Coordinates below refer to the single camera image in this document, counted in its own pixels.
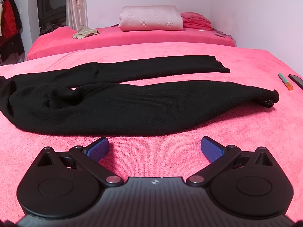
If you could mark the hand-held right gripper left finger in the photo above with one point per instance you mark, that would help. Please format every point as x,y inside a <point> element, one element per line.
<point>98,149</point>

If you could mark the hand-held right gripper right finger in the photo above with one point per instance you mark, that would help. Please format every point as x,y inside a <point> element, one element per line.
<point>210,149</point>

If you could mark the black knit pants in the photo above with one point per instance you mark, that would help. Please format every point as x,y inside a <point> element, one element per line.
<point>142,104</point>

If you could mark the pink towel blanket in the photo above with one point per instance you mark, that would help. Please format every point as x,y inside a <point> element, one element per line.
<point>236,123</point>

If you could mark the green and orange pen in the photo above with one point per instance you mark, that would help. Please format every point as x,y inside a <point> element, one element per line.
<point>286,82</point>

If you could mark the black phone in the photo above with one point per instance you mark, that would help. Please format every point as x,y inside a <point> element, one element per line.
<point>297,80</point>

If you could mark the dark lace cloth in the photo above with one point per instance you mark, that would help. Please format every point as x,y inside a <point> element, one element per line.
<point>221,34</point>

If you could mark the beige crumpled cloth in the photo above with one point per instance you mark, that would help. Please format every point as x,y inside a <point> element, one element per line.
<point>85,32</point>

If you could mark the pink covered bed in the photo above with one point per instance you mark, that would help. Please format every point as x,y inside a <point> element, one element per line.
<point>142,37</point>

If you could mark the dark crumpled cloth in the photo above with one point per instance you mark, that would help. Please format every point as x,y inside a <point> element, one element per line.
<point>51,29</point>

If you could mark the folded pink blanket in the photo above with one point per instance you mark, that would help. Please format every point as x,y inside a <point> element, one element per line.
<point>196,21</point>

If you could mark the hanging colourful clothes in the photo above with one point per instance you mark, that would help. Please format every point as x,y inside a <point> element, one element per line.
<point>15,45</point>

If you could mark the pale pink embossed pillow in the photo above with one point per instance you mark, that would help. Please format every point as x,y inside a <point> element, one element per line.
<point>151,19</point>

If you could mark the pink patterned curtain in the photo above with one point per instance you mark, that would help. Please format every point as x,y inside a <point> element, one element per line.
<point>77,4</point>

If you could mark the dark framed window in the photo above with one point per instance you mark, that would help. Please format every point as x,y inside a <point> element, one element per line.
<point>51,2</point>

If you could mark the red hanging garment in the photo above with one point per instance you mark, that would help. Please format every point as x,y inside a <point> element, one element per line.
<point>9,19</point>

